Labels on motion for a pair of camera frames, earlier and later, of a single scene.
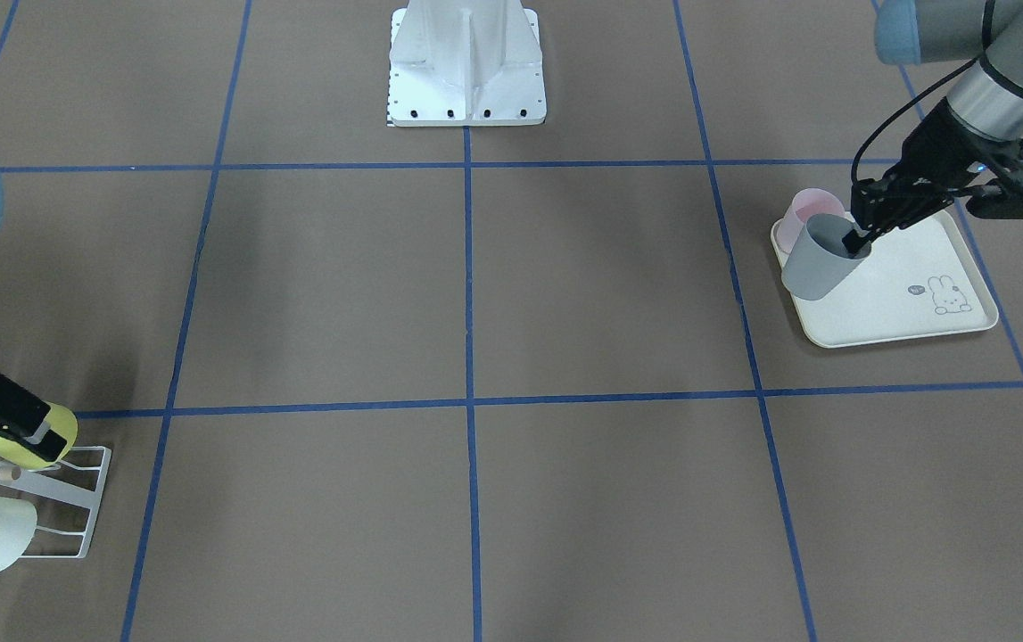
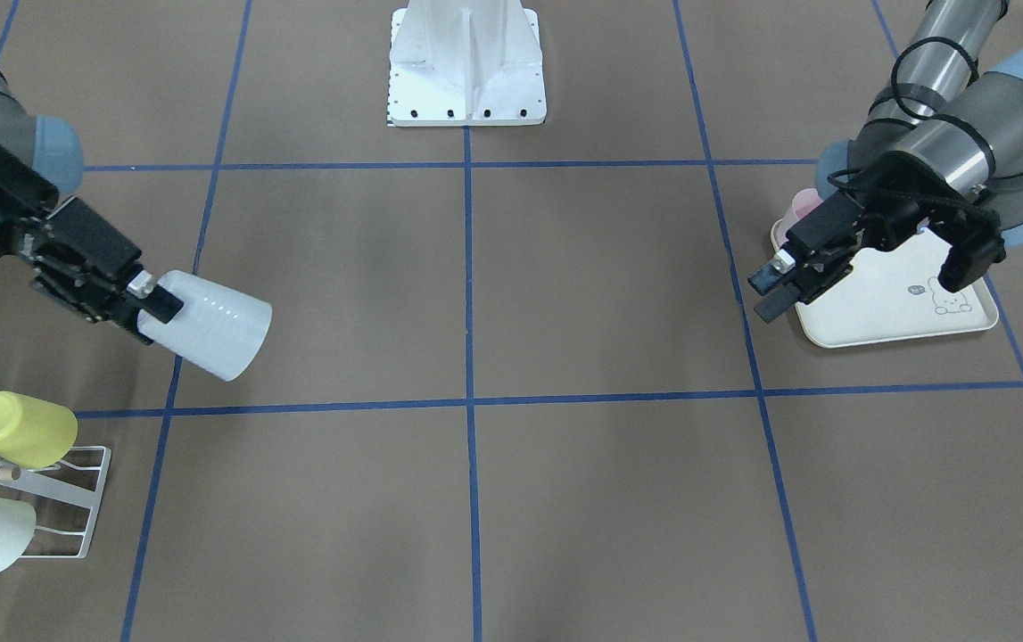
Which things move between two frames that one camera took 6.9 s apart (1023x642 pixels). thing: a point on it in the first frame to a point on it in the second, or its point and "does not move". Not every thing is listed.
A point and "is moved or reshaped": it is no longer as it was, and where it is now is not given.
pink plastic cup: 805,205 does not move
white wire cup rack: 32,481 does not move
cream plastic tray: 920,280 does not move
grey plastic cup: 820,259 is moved or reshaped
